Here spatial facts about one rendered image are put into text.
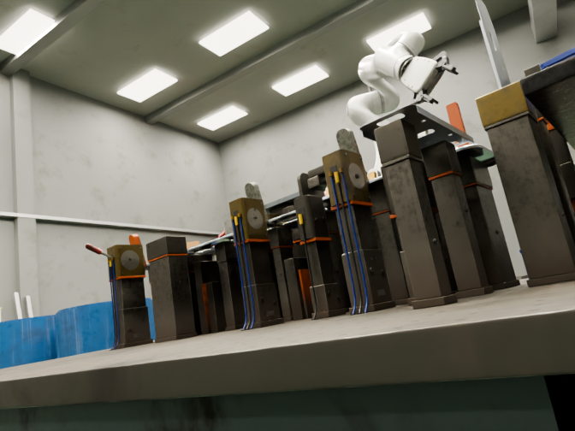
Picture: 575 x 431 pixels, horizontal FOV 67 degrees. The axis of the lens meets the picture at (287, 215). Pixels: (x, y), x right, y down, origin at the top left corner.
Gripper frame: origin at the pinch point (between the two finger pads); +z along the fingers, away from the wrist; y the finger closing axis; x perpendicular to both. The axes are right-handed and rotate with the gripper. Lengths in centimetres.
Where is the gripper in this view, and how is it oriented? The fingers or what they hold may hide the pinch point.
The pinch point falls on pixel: (442, 85)
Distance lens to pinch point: 135.4
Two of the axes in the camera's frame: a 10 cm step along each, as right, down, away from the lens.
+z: 3.7, 5.3, -7.6
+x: -7.9, -2.5, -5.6
